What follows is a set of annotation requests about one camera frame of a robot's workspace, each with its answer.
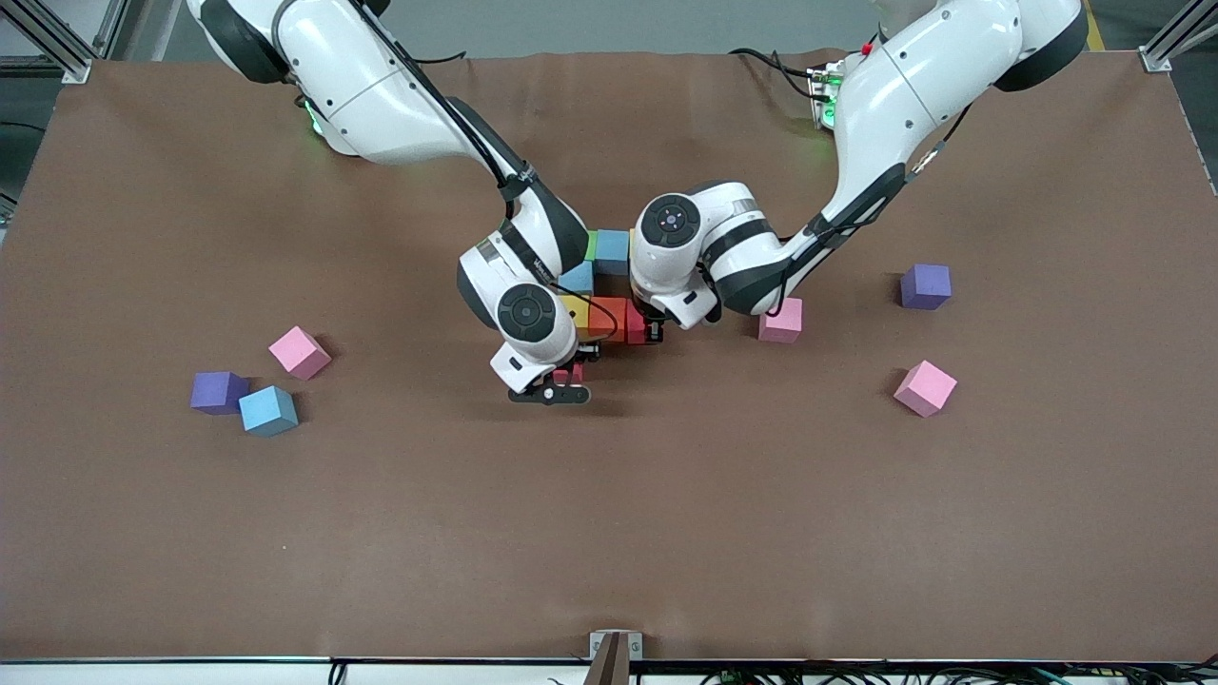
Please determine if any orange foam cube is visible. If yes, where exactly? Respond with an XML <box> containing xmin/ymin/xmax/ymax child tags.
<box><xmin>588</xmin><ymin>297</ymin><xmax>627</xmax><ymax>342</ymax></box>

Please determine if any pink foam cube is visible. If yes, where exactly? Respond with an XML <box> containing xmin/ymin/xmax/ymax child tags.
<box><xmin>894</xmin><ymin>360</ymin><xmax>958</xmax><ymax>419</ymax></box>
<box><xmin>758</xmin><ymin>297</ymin><xmax>804</xmax><ymax>344</ymax></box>
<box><xmin>267</xmin><ymin>325</ymin><xmax>333</xmax><ymax>382</ymax></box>

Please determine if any brown table cover sheet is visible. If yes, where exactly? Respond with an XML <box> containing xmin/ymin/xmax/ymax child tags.
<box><xmin>0</xmin><ymin>49</ymin><xmax>1218</xmax><ymax>662</ymax></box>

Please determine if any purple foam cube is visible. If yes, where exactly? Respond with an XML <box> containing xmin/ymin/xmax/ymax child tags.
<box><xmin>189</xmin><ymin>371</ymin><xmax>251</xmax><ymax>416</ymax></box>
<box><xmin>899</xmin><ymin>264</ymin><xmax>953</xmax><ymax>311</ymax></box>

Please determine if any black left base cable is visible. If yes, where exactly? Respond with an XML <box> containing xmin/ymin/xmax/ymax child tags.
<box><xmin>728</xmin><ymin>46</ymin><xmax>827</xmax><ymax>104</ymax></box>

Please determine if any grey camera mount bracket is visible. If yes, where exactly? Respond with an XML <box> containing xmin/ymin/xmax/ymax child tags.
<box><xmin>582</xmin><ymin>630</ymin><xmax>644</xmax><ymax>685</ymax></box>

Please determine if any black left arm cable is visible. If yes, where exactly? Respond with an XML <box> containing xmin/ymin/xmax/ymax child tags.
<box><xmin>776</xmin><ymin>100</ymin><xmax>973</xmax><ymax>315</ymax></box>

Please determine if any white table front rail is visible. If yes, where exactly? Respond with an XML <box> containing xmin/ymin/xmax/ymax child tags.
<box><xmin>0</xmin><ymin>658</ymin><xmax>1218</xmax><ymax>685</ymax></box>

